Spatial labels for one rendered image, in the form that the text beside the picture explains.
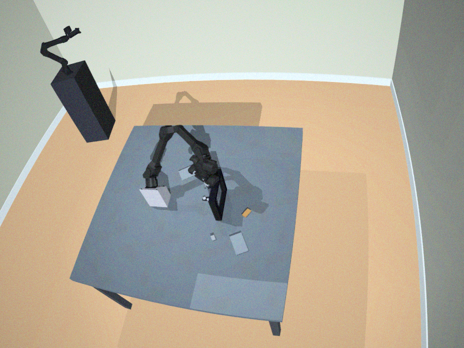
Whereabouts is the tan rectangular block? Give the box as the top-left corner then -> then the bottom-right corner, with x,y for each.
242,209 -> 251,218

